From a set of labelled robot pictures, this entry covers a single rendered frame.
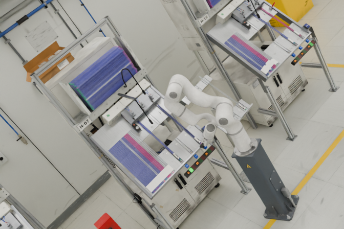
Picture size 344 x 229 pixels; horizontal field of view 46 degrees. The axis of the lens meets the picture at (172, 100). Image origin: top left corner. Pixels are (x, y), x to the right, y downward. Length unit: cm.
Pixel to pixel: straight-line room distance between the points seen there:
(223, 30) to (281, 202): 164
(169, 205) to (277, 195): 98
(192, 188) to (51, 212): 197
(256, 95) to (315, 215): 131
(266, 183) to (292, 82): 154
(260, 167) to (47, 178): 271
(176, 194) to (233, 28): 163
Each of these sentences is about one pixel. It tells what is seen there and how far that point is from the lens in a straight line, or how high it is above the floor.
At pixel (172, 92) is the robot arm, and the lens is 267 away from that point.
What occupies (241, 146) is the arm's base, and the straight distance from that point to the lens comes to 298.
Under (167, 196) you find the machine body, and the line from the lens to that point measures 364.
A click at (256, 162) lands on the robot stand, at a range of 302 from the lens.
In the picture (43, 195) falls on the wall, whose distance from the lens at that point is 498.
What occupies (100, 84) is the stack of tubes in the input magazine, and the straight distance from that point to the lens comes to 327.
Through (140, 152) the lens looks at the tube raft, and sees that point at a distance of 326.
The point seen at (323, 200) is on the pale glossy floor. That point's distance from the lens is 344.
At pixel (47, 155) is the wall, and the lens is 485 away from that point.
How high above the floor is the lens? 254
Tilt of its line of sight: 26 degrees down
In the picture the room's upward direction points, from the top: 33 degrees counter-clockwise
